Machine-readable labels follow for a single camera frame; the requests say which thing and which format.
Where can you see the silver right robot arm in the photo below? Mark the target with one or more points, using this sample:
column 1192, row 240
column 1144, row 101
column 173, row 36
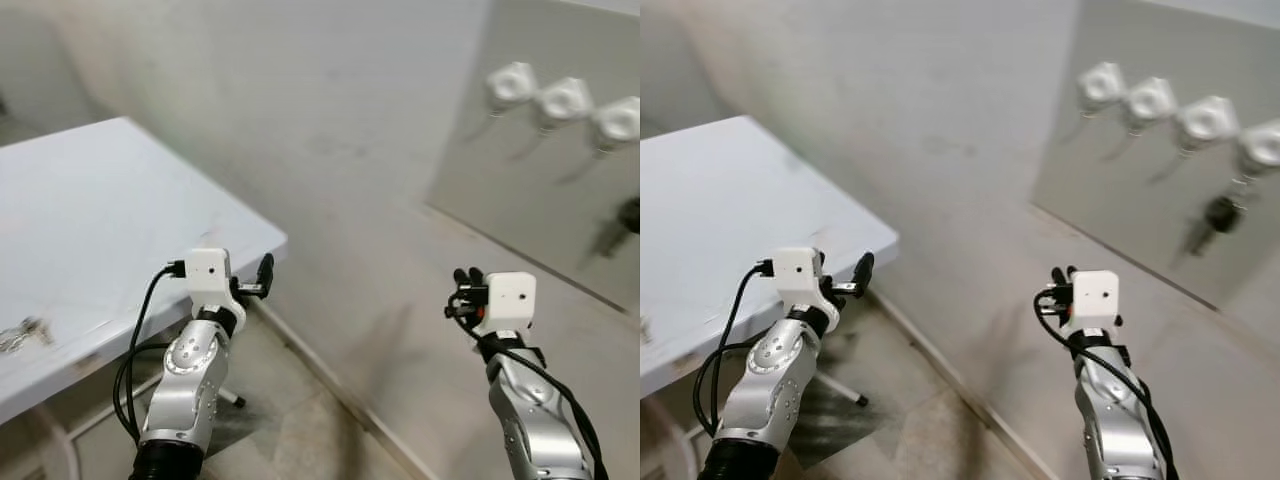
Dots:
column 535, row 420
column 1115, row 420

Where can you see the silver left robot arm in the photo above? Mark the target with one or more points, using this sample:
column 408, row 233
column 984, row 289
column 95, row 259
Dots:
column 190, row 385
column 775, row 375

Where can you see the grey metal hook panel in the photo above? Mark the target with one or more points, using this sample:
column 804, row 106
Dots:
column 540, row 200
column 1130, row 200

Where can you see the white plastic folding table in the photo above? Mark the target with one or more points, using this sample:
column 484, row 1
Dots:
column 110, row 220
column 750, row 210

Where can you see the black key fob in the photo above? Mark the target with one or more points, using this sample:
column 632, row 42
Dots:
column 1222, row 213
column 629, row 215

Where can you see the small silver key pair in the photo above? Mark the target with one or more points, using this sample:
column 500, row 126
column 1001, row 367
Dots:
column 25, row 334

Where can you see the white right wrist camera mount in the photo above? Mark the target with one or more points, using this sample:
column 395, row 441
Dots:
column 1096, row 298
column 508, row 300

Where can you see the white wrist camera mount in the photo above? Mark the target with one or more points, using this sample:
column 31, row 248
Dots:
column 207, row 275
column 1096, row 298
column 797, row 272
column 508, row 300

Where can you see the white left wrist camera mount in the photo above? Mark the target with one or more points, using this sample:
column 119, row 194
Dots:
column 207, row 275
column 797, row 272

